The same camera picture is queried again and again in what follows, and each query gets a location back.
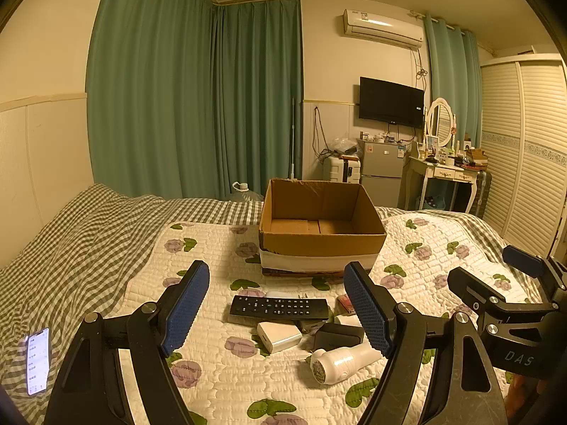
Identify cardboard box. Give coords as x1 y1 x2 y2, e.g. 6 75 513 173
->
258 178 388 277

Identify smartphone with lit screen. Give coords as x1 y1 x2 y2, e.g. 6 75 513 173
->
24 327 51 397

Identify grey checked blanket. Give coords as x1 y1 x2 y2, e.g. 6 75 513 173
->
0 183 567 408

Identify white mop pole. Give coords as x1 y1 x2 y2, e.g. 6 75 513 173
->
289 96 297 181

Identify white power adapter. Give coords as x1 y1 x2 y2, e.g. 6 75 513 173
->
257 321 303 354

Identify white air conditioner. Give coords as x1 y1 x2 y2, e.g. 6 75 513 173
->
342 8 425 50

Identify white dressing table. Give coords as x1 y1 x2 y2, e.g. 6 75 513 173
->
401 155 481 213

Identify white suitcase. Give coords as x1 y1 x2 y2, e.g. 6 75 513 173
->
322 156 361 183

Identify hanging wall cables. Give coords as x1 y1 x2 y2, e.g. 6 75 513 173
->
312 106 333 160

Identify green corner curtain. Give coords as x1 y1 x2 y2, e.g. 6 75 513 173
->
213 0 304 196

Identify large water bottle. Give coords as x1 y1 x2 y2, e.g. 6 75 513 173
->
230 181 265 202

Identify black charger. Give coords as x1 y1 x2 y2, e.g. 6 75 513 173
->
312 322 366 350

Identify clear plastic bag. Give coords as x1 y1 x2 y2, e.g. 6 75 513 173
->
330 137 357 155

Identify white louvred wardrobe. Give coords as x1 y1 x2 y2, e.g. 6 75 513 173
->
479 53 567 249

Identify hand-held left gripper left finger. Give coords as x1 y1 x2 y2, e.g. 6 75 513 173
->
43 260 210 425

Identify silver fridge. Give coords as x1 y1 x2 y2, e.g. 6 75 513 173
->
357 138 410 206

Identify wide green curtain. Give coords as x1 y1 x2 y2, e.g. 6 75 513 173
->
85 0 218 196

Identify white oval mirror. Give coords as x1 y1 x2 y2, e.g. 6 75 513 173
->
425 97 455 140

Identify black remote control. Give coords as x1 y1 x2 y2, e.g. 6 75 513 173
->
229 294 331 321

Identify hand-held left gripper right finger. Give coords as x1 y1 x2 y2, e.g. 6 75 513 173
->
343 261 508 425

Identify dark suitcase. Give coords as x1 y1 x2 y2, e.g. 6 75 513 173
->
468 169 492 220

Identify white cylindrical bottle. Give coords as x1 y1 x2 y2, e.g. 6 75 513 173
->
309 343 382 384

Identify green window curtain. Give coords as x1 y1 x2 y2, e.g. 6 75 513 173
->
423 13 483 147

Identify floral quilted bedspread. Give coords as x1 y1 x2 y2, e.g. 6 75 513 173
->
128 210 550 425

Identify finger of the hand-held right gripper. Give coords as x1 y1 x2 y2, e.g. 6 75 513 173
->
447 267 558 316
503 245 567 302

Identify black wall television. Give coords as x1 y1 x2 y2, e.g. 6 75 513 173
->
359 76 425 128

